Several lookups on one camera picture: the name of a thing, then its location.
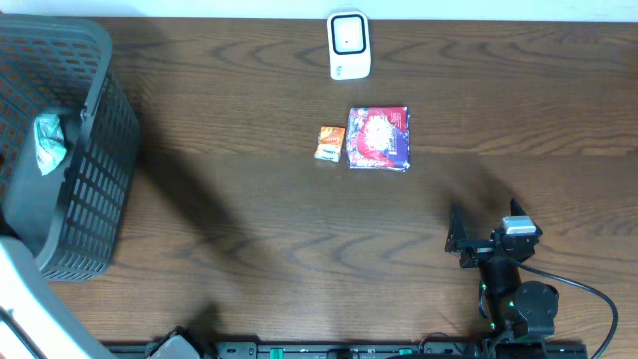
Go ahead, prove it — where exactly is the purple pantyliner pack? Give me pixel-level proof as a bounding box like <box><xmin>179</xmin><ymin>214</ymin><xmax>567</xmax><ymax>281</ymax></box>
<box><xmin>346</xmin><ymin>107</ymin><xmax>410</xmax><ymax>172</ymax></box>

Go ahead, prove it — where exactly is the small orange snack pack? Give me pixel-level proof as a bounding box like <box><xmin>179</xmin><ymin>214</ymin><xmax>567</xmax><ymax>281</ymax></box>
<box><xmin>314</xmin><ymin>126</ymin><xmax>346</xmax><ymax>163</ymax></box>

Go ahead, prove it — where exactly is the mint green wipes pack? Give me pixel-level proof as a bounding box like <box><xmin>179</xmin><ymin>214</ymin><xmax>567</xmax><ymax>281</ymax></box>
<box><xmin>33</xmin><ymin>113</ymin><xmax>67</xmax><ymax>176</ymax></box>

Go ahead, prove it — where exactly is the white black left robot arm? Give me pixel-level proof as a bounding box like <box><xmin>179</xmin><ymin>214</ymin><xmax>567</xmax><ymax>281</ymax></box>
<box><xmin>1</xmin><ymin>236</ymin><xmax>210</xmax><ymax>359</ymax></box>

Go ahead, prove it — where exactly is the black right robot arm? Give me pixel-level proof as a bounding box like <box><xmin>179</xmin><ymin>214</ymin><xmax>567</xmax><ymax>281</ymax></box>
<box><xmin>445</xmin><ymin>200</ymin><xmax>559</xmax><ymax>340</ymax></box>

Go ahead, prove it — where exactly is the white barcode scanner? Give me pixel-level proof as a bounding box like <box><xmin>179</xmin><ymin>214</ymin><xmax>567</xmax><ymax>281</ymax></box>
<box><xmin>326</xmin><ymin>11</ymin><xmax>372</xmax><ymax>81</ymax></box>

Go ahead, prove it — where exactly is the grey plastic basket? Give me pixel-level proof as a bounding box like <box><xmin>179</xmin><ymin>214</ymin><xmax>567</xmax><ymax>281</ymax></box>
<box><xmin>1</xmin><ymin>15</ymin><xmax>141</xmax><ymax>281</ymax></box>

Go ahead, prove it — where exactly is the black right camera cable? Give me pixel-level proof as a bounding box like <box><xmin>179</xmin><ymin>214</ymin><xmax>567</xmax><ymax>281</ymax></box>
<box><xmin>502</xmin><ymin>248</ymin><xmax>620</xmax><ymax>359</ymax></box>

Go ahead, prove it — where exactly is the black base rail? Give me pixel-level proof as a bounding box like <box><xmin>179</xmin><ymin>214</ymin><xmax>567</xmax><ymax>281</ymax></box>
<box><xmin>104</xmin><ymin>340</ymin><xmax>589</xmax><ymax>359</ymax></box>

